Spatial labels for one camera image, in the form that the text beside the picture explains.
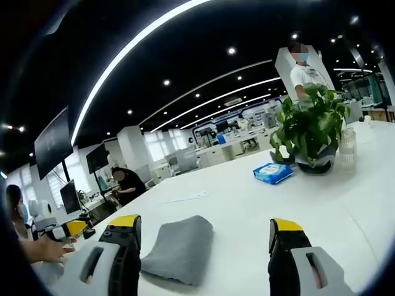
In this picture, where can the grey towel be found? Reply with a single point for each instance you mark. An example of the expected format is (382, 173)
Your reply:
(180, 246)

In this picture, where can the large wall-mounted dark screen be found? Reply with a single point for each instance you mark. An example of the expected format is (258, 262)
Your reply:
(54, 143)

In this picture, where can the blue wet wipes packet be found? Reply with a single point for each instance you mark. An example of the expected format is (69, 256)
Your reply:
(273, 172)

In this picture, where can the green potted plant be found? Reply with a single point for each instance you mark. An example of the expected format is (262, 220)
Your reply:
(311, 132)

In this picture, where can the person's left hand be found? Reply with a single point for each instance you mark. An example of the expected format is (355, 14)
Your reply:
(52, 251)

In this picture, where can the dark screen on stand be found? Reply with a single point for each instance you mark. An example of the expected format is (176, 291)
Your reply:
(97, 158)

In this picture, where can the small desk monitor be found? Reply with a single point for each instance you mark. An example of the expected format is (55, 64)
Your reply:
(70, 197)

